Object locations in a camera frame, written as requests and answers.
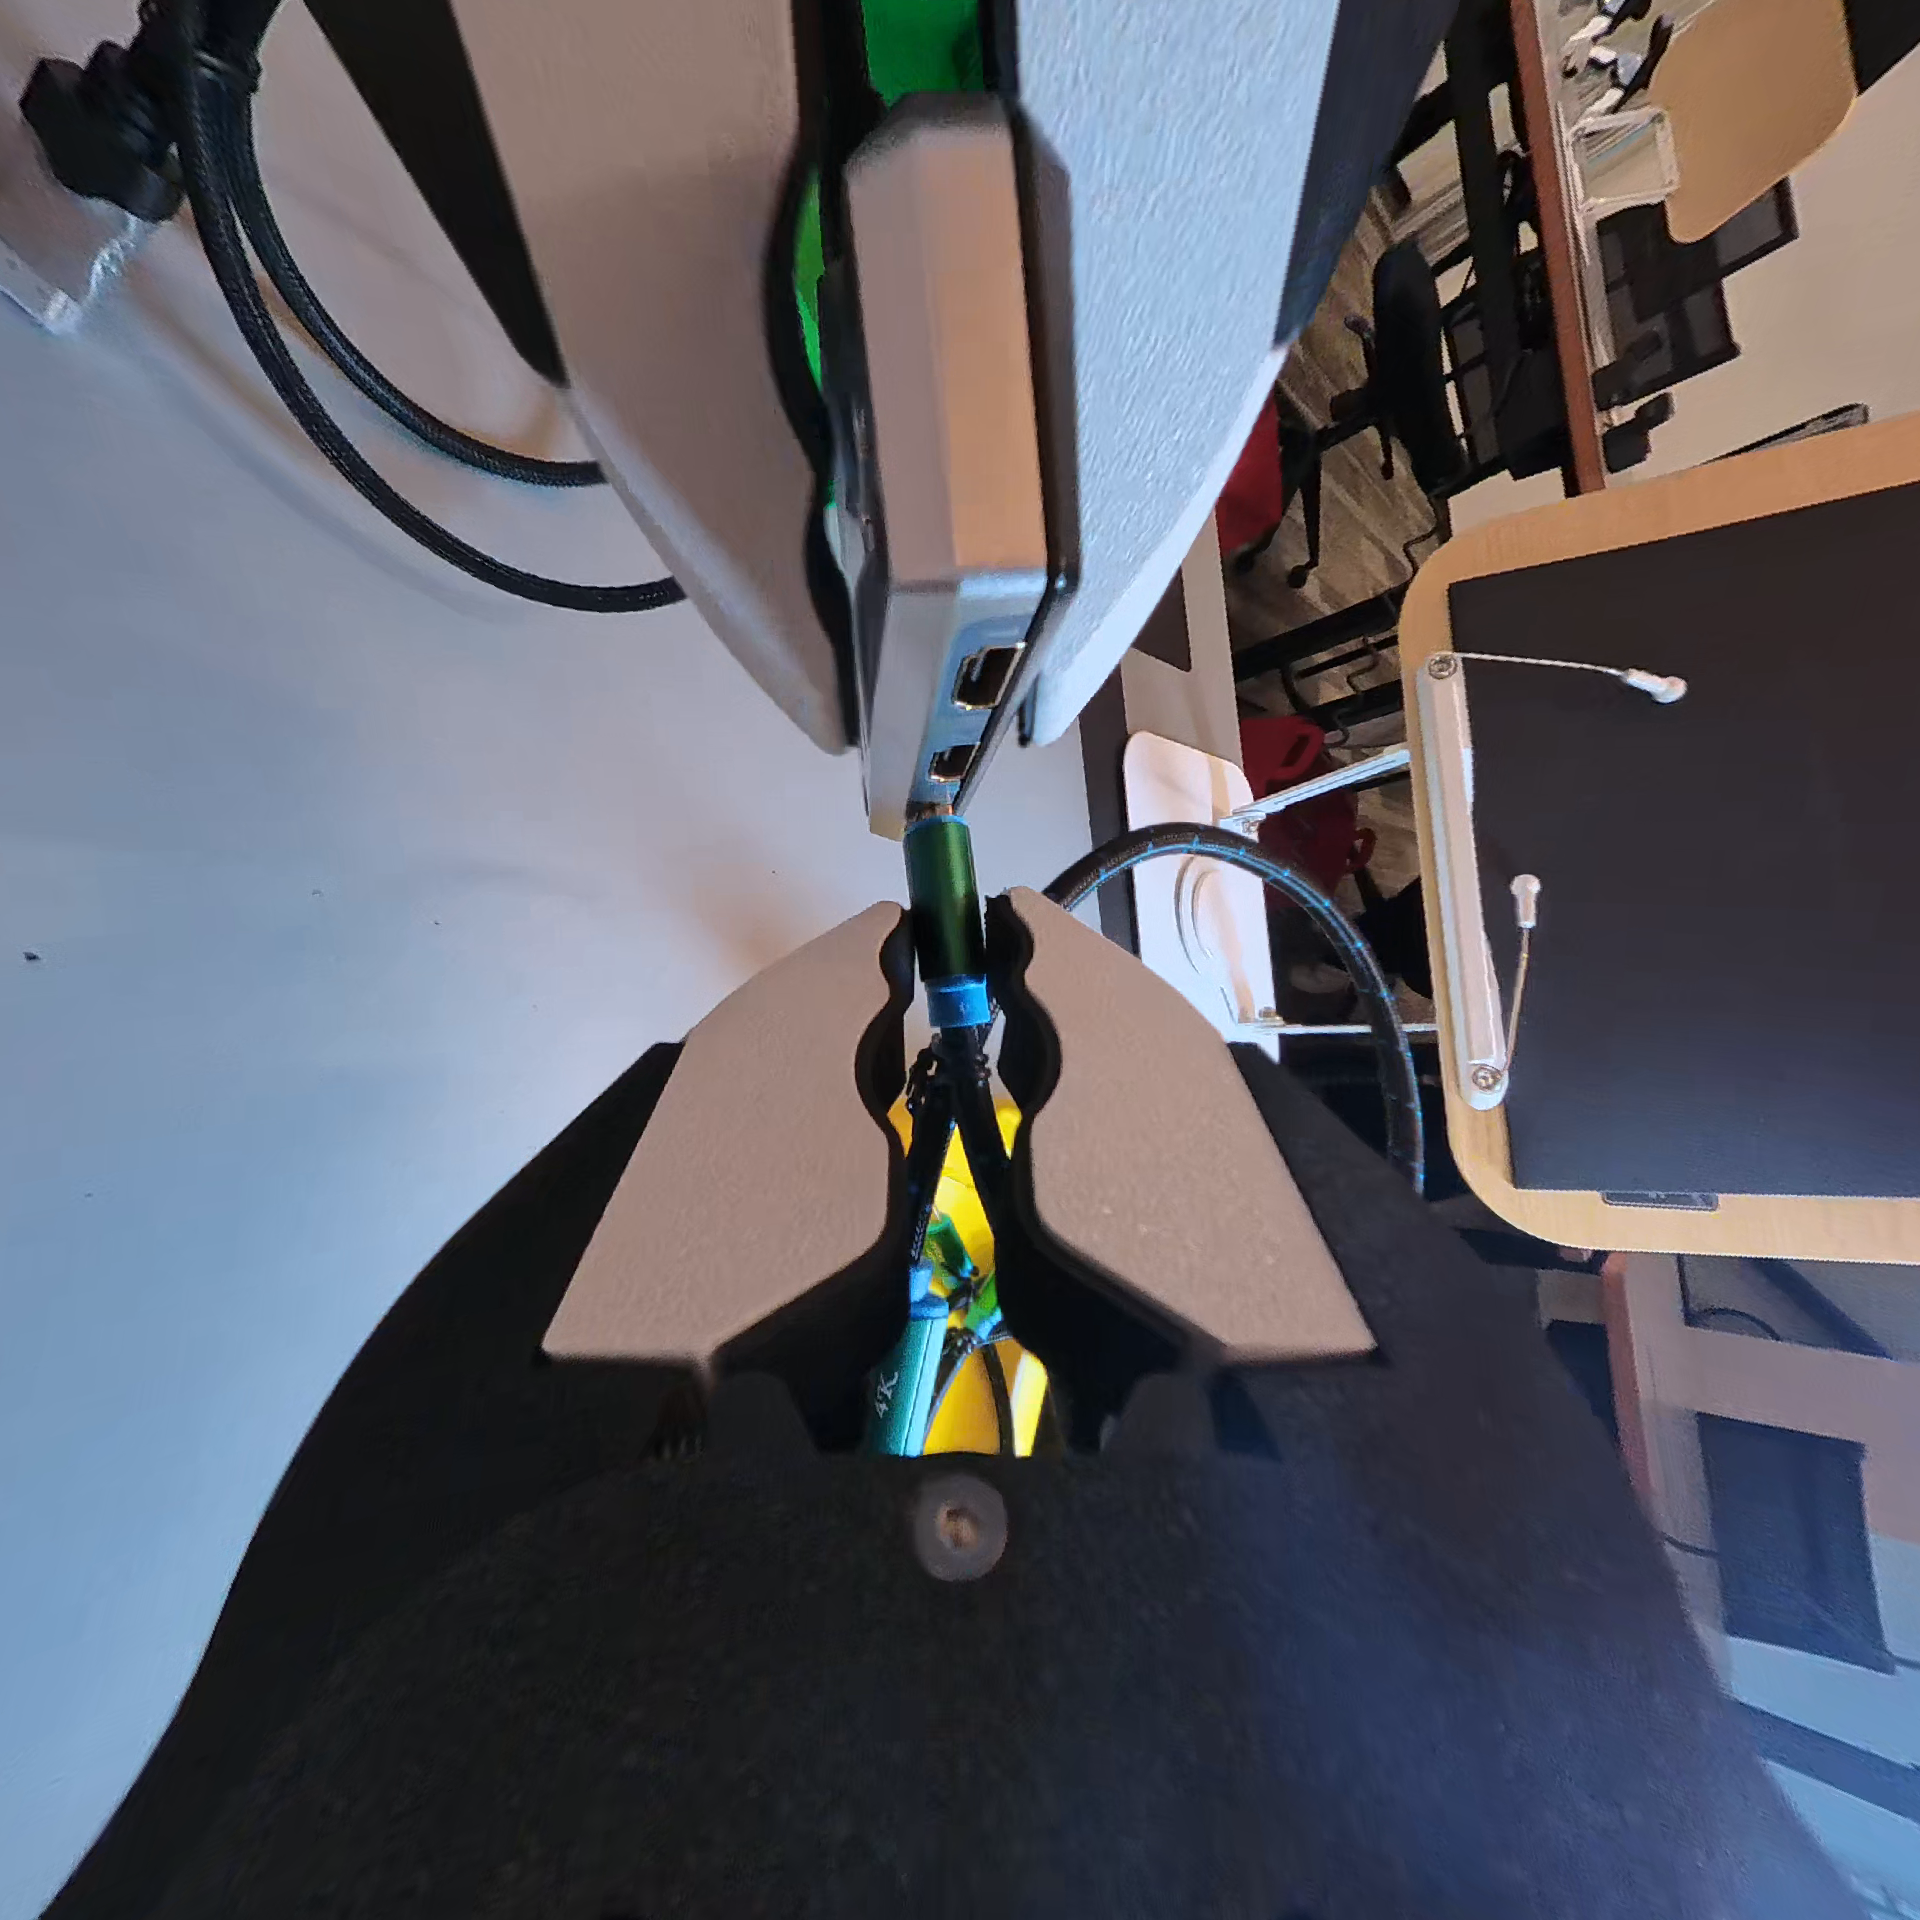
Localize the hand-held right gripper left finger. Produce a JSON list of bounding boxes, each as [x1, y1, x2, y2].
[[543, 901, 912, 1383]]

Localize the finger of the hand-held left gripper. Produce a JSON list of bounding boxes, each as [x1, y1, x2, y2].
[[451, 0, 877, 751], [1005, 0, 1354, 751]]

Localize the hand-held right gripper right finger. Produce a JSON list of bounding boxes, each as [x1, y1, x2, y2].
[[999, 892, 1386, 1383]]

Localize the yellow plastic bin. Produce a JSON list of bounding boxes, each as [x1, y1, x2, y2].
[[887, 1111, 1051, 1462]]

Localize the grey hdmi hub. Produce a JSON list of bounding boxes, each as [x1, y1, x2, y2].
[[826, 95, 1081, 837]]

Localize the braided hdmi cable green plugs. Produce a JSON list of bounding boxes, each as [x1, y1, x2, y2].
[[864, 1276, 1009, 1462], [871, 796, 1434, 1292]]

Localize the red bag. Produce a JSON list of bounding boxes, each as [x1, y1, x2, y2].
[[1216, 407, 1299, 566]]

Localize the cluttered wooden desk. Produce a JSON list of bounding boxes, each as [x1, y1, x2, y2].
[[1501, 0, 1741, 497]]

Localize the black office chair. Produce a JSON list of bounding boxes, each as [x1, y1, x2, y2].
[[1285, 239, 1480, 588]]

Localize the green plastic bin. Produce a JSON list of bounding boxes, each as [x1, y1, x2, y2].
[[787, 0, 999, 407]]

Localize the tan cardboard sheet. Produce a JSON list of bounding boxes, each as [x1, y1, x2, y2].
[[1647, 0, 1864, 249]]

